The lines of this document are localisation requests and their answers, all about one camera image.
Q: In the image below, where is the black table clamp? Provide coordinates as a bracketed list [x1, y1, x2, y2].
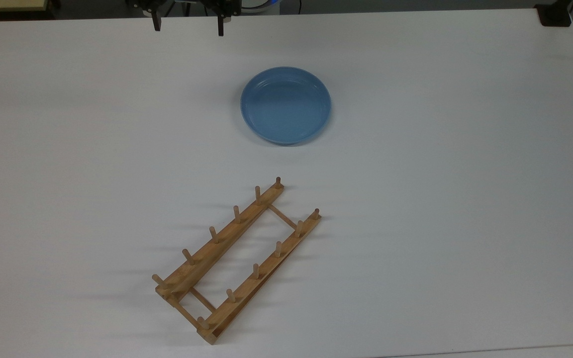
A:
[535, 0, 573, 27]

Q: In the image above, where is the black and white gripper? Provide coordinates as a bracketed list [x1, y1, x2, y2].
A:
[126, 0, 241, 37]

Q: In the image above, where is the beige wooden board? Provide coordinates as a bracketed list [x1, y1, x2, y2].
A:
[0, 0, 51, 13]

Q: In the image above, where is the blue round plate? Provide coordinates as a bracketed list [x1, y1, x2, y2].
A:
[240, 67, 332, 146]

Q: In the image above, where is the wooden plate rack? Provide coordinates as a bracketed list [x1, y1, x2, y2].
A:
[152, 177, 322, 345]

